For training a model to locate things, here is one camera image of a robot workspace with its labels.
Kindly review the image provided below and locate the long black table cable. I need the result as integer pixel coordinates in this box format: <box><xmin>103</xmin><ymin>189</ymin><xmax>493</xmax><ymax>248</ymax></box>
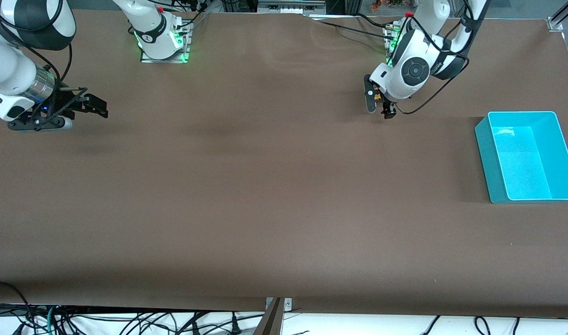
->
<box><xmin>312</xmin><ymin>18</ymin><xmax>390</xmax><ymax>40</ymax></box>

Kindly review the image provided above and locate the teal plastic bin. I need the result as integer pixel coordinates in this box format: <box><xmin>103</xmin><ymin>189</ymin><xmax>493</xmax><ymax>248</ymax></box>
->
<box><xmin>474</xmin><ymin>111</ymin><xmax>568</xmax><ymax>204</ymax></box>

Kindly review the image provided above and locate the metal table edge bracket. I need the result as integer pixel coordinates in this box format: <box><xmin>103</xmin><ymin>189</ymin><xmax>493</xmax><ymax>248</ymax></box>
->
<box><xmin>265</xmin><ymin>297</ymin><xmax>293</xmax><ymax>311</ymax></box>

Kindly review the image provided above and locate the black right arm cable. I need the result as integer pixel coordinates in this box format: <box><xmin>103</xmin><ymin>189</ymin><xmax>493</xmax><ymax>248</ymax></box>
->
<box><xmin>0</xmin><ymin>7</ymin><xmax>75</xmax><ymax>87</ymax></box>

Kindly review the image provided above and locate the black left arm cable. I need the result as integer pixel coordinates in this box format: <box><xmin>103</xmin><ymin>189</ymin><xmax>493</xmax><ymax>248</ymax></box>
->
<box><xmin>395</xmin><ymin>28</ymin><xmax>470</xmax><ymax>115</ymax></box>

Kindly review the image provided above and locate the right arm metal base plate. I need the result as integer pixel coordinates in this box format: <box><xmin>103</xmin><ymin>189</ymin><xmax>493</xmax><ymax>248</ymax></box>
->
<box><xmin>140</xmin><ymin>21</ymin><xmax>192</xmax><ymax>64</ymax></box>

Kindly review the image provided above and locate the thick black floor cable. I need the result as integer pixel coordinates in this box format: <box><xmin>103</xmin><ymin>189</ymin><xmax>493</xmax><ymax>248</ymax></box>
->
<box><xmin>0</xmin><ymin>281</ymin><xmax>39</xmax><ymax>335</ymax></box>

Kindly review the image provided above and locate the silver background frame rail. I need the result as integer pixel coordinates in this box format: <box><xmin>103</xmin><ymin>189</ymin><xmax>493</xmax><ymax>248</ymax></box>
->
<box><xmin>257</xmin><ymin>0</ymin><xmax>327</xmax><ymax>14</ymax></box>

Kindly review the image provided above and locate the short black table cable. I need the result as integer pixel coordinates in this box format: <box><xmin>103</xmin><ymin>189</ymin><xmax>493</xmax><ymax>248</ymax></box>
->
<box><xmin>356</xmin><ymin>13</ymin><xmax>389</xmax><ymax>29</ymax></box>

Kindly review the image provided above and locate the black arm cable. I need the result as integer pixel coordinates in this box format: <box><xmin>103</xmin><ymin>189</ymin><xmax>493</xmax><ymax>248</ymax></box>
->
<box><xmin>395</xmin><ymin>28</ymin><xmax>470</xmax><ymax>115</ymax></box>
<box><xmin>0</xmin><ymin>7</ymin><xmax>75</xmax><ymax>87</ymax></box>

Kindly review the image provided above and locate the brown angled bar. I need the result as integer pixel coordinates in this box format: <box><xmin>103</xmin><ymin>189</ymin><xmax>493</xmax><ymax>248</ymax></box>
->
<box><xmin>253</xmin><ymin>298</ymin><xmax>285</xmax><ymax>335</ymax></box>

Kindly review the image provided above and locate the aluminium corner profile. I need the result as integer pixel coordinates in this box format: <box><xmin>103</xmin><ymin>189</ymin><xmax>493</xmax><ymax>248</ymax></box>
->
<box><xmin>548</xmin><ymin>0</ymin><xmax>568</xmax><ymax>32</ymax></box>

